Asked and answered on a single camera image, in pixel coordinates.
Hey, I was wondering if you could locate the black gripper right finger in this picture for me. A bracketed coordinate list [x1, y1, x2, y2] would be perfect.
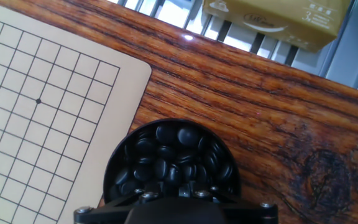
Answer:
[178, 182, 278, 224]

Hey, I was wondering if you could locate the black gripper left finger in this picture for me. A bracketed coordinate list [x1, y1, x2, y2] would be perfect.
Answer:
[74, 183, 170, 224]

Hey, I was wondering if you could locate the beige go board mat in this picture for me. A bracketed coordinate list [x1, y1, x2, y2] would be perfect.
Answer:
[0, 0, 152, 224]

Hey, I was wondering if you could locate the black bowl of black stones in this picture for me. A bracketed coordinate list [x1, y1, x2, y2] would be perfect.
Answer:
[103, 118, 242, 208]

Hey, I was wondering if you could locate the gold tissue pack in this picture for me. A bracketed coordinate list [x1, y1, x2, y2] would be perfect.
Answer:
[202, 0, 352, 53]

